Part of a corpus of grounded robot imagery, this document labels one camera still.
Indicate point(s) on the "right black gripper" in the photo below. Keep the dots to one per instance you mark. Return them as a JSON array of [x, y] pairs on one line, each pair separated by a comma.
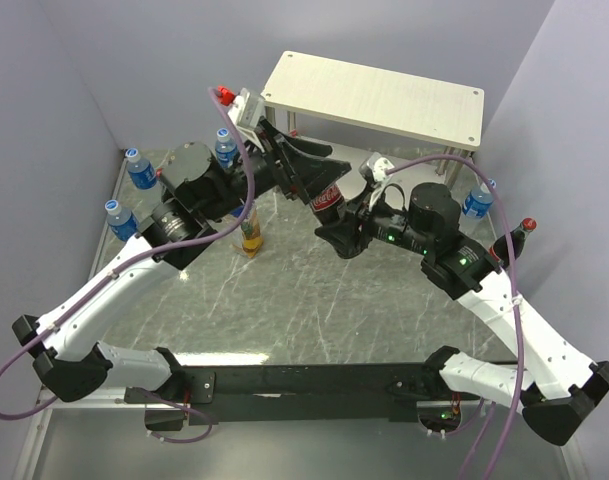
[[341, 233]]

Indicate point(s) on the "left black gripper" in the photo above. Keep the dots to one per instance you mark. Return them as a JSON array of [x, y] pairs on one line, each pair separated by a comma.
[[304, 176]]

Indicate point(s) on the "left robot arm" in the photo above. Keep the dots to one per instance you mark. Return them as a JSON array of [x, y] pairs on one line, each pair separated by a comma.
[[69, 355]]

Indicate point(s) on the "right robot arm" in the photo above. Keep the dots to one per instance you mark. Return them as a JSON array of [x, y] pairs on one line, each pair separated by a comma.
[[560, 386]]

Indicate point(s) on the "white two-tier wooden shelf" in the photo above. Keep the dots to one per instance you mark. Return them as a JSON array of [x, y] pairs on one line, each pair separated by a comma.
[[443, 113]]

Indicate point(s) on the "back centre water bottle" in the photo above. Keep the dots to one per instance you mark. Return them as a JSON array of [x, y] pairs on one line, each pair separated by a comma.
[[226, 149]]

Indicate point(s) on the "water bottle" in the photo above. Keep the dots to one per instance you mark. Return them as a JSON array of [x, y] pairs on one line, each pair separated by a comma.
[[477, 203], [143, 176], [226, 149], [121, 220]]

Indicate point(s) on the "pineapple juice carton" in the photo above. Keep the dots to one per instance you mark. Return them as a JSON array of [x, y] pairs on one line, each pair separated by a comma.
[[248, 238]]

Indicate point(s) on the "right water bottle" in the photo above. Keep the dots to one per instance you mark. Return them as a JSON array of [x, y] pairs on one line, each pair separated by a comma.
[[477, 203]]

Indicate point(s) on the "back left water bottle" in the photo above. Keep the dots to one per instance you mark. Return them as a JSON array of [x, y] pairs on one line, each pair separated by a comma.
[[143, 176]]

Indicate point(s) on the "black base crossbar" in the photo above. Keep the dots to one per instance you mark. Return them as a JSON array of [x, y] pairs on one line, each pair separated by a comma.
[[315, 392]]

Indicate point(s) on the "front left water bottle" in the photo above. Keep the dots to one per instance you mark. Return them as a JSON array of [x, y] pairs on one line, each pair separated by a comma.
[[121, 220]]

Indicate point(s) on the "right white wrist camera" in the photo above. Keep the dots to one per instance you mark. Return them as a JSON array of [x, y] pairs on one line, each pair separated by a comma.
[[375, 171]]

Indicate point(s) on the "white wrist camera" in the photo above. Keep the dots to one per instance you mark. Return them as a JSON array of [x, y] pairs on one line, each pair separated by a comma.
[[245, 109], [375, 171]]

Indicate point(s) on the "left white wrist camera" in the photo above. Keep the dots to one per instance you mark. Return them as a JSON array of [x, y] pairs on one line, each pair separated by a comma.
[[245, 109]]

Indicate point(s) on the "aluminium frame rail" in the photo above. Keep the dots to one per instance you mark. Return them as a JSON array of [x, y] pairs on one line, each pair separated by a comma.
[[34, 441]]

